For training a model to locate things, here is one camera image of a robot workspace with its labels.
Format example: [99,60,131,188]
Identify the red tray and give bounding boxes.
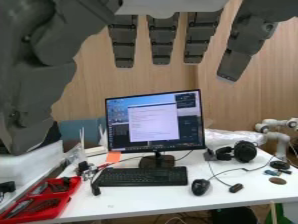
[27,175,84,200]
[0,194,73,224]

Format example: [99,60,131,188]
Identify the orange sticky note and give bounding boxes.
[104,151,124,165]

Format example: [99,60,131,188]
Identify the white desk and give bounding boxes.
[0,146,298,224]

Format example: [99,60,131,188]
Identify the small black tool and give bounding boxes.
[89,180,103,197]

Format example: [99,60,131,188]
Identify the black mouse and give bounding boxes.
[191,178,213,197]

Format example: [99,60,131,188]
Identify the black computer monitor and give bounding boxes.
[104,88,208,170]

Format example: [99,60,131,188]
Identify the small white jointed device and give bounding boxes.
[254,117,298,162]

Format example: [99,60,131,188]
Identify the white plastic bag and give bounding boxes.
[204,128,269,152]

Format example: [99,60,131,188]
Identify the black headphones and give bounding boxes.
[215,140,260,164]

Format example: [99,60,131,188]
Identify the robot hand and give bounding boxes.
[0,0,298,156]

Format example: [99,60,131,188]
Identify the small black oval object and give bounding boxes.
[228,182,245,194]

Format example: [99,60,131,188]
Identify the brown round disc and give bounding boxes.
[268,176,289,186]

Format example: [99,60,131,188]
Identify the black keyboard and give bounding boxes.
[93,165,191,188]

